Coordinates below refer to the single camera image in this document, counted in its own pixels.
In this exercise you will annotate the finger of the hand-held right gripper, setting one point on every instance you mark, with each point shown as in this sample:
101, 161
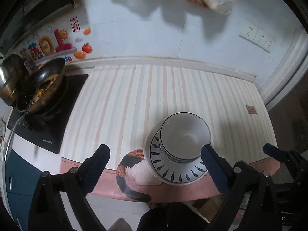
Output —
274, 150

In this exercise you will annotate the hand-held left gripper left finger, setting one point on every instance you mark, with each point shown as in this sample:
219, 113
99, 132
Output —
96, 170

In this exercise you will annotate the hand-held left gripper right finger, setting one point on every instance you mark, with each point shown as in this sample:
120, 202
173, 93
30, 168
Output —
214, 166

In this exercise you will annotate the blue leaf pattern bowl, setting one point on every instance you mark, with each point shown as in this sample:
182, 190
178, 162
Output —
178, 170

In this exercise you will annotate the cat shaped mat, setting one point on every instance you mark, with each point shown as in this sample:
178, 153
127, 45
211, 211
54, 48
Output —
134, 170

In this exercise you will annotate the brown label sticker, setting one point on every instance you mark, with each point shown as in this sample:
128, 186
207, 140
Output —
251, 109

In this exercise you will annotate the black cooktop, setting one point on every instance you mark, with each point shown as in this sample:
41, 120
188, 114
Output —
65, 115

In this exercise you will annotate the blue cabinet door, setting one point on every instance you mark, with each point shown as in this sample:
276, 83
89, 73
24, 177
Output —
19, 175

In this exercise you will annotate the black frying pan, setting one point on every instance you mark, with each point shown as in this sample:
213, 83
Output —
45, 77

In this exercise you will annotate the steel pot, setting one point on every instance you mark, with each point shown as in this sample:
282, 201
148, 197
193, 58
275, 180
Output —
12, 77

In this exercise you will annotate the black range hood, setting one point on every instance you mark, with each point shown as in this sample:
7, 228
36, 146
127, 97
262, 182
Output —
36, 4

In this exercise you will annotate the white door frame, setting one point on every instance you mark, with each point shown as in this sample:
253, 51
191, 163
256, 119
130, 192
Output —
286, 62

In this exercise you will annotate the white wall socket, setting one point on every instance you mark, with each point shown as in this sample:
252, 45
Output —
248, 31
260, 38
268, 45

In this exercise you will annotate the colourful wall sticker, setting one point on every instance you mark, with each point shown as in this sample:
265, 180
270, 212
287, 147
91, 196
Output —
48, 44

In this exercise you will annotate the orange slice wall sticker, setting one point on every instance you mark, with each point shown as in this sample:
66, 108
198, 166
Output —
87, 30

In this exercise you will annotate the red paper wall sticker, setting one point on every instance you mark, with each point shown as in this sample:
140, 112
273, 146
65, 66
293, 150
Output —
74, 24

